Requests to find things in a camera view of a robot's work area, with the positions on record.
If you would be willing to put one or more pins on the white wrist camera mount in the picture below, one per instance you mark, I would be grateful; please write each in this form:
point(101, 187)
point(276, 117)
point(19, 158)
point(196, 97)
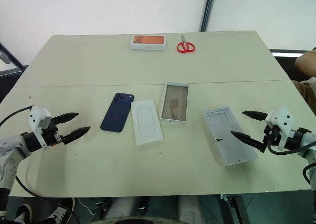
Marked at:
point(281, 117)
point(37, 120)

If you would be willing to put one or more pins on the black metal frame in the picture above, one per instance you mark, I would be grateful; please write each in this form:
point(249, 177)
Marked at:
point(11, 58)

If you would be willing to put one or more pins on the dark rounded robot body part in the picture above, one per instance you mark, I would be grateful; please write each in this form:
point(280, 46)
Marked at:
point(138, 221)

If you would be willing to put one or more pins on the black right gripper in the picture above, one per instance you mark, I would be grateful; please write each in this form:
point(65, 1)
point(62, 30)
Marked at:
point(271, 135)

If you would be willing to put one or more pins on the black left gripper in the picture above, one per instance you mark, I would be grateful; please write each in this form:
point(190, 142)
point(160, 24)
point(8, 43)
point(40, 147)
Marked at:
point(52, 135)

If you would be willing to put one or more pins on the black table leg bracket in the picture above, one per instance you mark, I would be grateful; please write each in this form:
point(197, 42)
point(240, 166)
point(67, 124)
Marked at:
point(238, 208)

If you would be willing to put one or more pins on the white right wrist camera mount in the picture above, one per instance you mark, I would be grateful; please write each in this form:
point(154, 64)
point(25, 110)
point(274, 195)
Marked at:
point(281, 117)

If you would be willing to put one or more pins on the dark vertical window frame post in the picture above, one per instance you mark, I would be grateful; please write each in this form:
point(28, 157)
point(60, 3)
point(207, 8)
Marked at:
point(208, 9)

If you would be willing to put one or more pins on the black bench with white strip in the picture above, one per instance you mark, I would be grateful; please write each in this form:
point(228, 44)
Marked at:
point(284, 60)

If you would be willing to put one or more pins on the white box with orange phone print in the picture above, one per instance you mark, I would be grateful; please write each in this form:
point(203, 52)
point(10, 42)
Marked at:
point(148, 41)

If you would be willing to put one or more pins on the white cardboard insert card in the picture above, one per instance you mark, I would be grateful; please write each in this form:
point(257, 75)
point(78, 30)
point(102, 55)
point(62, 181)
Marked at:
point(146, 121)

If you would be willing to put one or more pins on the white phone box lid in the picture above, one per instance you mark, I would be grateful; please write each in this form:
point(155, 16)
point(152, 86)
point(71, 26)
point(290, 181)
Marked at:
point(227, 132)

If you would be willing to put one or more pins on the dark blue smartphone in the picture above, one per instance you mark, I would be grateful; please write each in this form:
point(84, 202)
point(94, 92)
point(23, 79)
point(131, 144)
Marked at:
point(116, 114)

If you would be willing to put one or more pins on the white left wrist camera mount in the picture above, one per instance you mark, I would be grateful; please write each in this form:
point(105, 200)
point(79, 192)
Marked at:
point(37, 120)

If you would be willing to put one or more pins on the white phone box base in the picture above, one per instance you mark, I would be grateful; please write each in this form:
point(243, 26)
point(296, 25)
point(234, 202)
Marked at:
point(174, 103)

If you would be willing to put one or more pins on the person's bare forearm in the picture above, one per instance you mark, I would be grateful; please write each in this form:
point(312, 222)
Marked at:
point(306, 62)

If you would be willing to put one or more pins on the black and white sneaker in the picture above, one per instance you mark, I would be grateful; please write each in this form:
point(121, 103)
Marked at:
point(58, 212)
point(24, 214)

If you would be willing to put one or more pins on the person's khaki trouser leg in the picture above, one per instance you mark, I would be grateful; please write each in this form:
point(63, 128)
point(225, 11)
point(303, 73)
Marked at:
point(304, 90)

